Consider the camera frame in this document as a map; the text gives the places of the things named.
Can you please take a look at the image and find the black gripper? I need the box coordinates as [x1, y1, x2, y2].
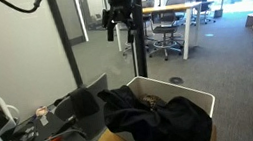
[98, 0, 143, 47]

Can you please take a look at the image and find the animal print clothing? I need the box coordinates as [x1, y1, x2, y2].
[138, 90, 168, 112]

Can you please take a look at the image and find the grey mesh office chair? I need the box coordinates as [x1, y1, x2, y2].
[165, 0, 191, 22]

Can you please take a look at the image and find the black office chair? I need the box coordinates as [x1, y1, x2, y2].
[185, 0, 218, 28]

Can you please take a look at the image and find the black clothing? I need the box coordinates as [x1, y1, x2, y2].
[96, 73, 216, 141]

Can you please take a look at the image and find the wooden top office table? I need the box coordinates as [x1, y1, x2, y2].
[112, 0, 211, 70]

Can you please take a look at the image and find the round floor outlet cover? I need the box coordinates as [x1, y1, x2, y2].
[168, 75, 185, 87]

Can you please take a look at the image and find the white plastic bin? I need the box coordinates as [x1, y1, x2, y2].
[101, 65, 222, 141]

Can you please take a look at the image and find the small black cloth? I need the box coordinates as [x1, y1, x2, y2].
[67, 84, 102, 120]

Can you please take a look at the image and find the grey waste bin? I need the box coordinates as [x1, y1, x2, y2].
[213, 7, 226, 20]

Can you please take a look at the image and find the small pinkish round object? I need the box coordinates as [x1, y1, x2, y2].
[34, 105, 50, 118]

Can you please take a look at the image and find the white tag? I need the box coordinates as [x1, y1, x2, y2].
[38, 113, 51, 128]

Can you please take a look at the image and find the black device with white marks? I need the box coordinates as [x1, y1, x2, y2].
[8, 122, 42, 141]

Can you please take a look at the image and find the office stool with footrest ring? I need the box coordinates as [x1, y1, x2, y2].
[115, 0, 165, 58]
[143, 9, 188, 64]

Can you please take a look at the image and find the black glass wall frame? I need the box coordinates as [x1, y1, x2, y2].
[126, 0, 153, 80]

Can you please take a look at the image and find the dark wall strip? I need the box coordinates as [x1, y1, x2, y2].
[45, 0, 85, 92]

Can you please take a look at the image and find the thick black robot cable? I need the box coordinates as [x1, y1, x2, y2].
[0, 0, 48, 18]

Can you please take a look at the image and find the grey cable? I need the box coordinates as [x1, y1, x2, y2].
[16, 126, 89, 141]

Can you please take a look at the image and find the orange handled tool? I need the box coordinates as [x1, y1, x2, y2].
[47, 135, 64, 141]

